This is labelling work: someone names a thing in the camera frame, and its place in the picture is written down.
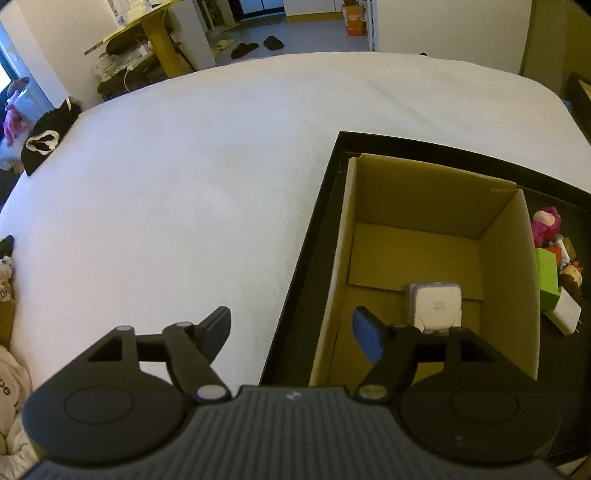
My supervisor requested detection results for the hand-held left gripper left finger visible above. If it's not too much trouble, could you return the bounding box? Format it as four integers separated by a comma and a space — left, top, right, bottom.
88, 305, 232, 401

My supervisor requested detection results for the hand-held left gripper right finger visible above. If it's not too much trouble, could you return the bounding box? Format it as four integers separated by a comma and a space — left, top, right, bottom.
352, 305, 505, 401

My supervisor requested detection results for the small white device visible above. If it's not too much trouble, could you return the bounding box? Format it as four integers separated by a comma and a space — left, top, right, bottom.
404, 281, 463, 334

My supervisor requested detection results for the black tray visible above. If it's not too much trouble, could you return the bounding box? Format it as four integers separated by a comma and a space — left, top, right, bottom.
259, 131, 591, 468

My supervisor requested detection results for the brown cardboard box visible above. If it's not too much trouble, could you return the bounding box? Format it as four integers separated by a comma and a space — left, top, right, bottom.
308, 153, 542, 387

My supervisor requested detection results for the green hexagonal container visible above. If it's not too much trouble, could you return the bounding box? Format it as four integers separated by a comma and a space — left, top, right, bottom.
536, 248, 561, 313

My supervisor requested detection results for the brown-haired doll figurine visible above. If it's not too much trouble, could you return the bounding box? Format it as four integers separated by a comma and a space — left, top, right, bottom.
560, 261, 583, 296

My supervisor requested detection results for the white bed sheet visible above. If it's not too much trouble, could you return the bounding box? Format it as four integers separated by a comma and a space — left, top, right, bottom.
0, 52, 591, 398

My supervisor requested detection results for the flat white box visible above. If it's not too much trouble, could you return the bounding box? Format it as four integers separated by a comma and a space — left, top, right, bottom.
545, 288, 583, 335

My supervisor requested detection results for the pink toy figure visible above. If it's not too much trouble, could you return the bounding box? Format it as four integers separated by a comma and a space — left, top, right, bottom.
531, 208, 563, 247

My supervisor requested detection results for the small white and red toy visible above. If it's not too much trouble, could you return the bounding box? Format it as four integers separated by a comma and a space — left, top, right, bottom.
551, 234, 577, 271

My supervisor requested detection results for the white printed clothing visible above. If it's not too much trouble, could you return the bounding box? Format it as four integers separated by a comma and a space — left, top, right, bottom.
0, 344, 38, 476

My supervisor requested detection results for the black cloth with white print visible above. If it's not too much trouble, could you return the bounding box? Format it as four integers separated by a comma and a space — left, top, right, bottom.
21, 98, 84, 177

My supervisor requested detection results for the pink plush toy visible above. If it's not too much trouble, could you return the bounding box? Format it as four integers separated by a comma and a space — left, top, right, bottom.
4, 78, 29, 147

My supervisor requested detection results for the yellow round table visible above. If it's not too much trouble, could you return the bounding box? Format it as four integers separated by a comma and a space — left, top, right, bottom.
84, 0, 195, 77

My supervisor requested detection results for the orange cardboard box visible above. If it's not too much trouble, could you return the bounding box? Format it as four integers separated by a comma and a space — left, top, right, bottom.
342, 2, 366, 36

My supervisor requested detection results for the dark wooden furniture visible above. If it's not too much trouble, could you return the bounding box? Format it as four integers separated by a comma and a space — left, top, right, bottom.
566, 73, 591, 121

